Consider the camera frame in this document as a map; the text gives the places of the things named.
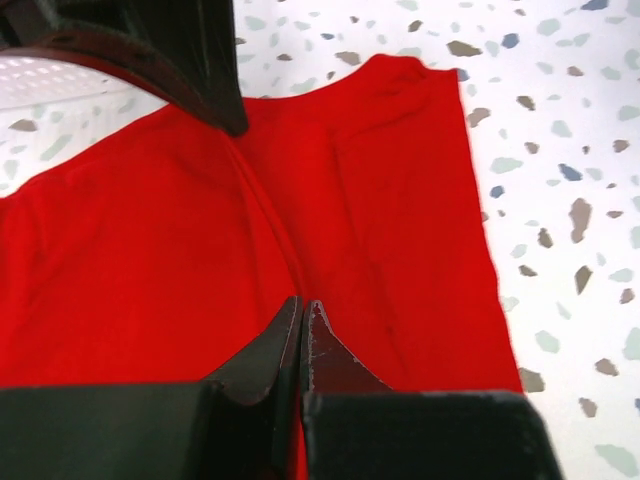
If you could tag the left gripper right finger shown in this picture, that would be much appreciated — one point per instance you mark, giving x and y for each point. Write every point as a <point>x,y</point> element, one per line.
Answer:
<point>357,427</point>

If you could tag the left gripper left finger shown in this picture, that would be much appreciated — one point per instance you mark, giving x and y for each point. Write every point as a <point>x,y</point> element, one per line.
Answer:
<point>236,423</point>

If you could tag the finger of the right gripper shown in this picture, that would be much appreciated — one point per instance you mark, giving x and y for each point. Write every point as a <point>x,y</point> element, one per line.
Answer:
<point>183,52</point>

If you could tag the red t shirt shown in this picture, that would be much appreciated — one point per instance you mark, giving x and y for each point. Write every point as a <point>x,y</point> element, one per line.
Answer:
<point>162,251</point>

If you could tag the white plastic basket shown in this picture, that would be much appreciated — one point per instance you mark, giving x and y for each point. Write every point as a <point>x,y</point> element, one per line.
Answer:
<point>28,81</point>

